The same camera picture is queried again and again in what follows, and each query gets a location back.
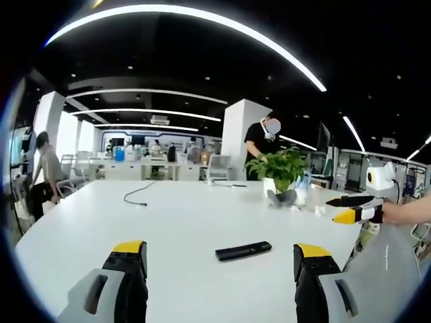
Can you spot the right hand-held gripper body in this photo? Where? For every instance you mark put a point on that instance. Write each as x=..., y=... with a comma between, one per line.
x=381, y=180

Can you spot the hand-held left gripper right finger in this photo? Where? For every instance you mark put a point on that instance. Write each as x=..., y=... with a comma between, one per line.
x=316, y=289

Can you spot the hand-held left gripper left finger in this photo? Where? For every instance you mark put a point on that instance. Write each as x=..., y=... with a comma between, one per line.
x=111, y=289

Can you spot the black remote control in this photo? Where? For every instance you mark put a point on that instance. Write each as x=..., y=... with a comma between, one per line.
x=243, y=251

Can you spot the ceiling projector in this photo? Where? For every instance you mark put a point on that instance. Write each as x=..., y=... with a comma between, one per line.
x=389, y=143

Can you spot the crumpled white paper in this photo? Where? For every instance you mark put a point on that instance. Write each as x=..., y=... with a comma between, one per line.
x=320, y=210
x=295, y=208

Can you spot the blue and white bag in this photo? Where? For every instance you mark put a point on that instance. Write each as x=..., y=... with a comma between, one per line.
x=304, y=188

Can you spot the white device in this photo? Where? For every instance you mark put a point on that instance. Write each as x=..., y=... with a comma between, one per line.
x=422, y=237

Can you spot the grey cloth lump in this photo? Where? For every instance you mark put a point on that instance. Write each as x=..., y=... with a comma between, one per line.
x=284, y=198

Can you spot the green potted plant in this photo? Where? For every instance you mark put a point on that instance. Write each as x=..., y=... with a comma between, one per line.
x=279, y=168

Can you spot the dark flat phone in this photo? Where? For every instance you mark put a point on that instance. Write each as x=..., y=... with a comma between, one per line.
x=239, y=185

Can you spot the white desk row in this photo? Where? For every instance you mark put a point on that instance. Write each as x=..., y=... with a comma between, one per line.
x=151, y=168

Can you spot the blue water bucket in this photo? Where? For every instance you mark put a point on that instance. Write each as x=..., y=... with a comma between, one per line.
x=120, y=154

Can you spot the white mesh office chair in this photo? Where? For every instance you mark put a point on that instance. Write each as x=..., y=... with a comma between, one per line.
x=219, y=168

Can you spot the black bag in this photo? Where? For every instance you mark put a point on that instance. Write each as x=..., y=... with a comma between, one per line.
x=171, y=154

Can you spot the ceiling air conditioner unit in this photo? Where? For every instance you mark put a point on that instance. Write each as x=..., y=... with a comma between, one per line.
x=160, y=120

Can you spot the long ceiling light strip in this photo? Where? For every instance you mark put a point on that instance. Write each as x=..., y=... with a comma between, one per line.
x=208, y=16

